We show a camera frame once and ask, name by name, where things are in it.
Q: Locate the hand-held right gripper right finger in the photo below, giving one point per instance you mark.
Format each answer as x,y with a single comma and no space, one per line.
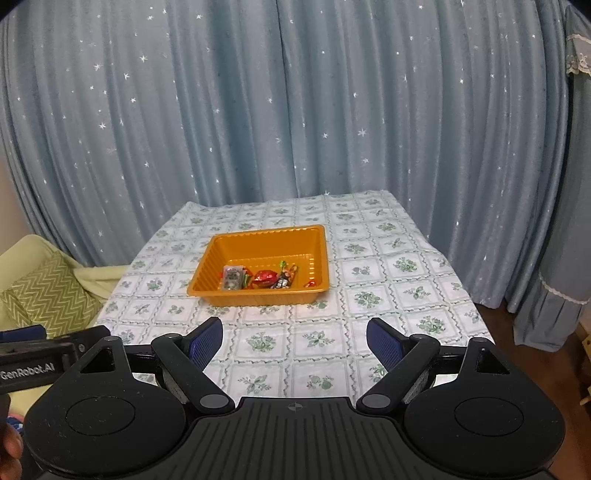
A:
385,344

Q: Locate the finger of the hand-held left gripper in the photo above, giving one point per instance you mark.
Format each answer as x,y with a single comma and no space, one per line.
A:
90,337
23,333

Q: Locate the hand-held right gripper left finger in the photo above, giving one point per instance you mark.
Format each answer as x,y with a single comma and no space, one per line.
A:
207,344

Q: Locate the grey translucent snack packet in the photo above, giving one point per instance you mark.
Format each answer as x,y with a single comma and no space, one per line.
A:
233,277

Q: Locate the orange snack packet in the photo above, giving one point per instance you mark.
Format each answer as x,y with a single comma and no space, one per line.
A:
248,280

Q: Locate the red snack packet brown label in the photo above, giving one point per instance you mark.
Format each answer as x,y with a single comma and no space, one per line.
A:
265,278

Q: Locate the orange plastic tray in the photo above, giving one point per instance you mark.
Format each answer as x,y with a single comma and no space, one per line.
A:
258,247

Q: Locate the small green yellow snack packet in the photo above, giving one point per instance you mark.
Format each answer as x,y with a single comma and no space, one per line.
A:
287,266

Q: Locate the person's left hand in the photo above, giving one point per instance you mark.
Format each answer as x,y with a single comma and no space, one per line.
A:
10,452

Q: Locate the green zigzag cushion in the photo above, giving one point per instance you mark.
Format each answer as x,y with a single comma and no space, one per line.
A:
46,295

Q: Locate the blue patterned cloth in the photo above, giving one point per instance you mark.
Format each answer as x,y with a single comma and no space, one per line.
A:
16,419

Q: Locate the floral checked tablecloth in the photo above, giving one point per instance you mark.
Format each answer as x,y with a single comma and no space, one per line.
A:
378,277

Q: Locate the pale yellow sofa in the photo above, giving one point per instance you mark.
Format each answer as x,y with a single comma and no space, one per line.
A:
18,254

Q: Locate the blue curtain with lace trim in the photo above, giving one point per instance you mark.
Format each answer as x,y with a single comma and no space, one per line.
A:
563,258

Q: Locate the blue star-patterned curtain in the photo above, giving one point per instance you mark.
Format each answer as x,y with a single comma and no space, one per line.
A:
295,101

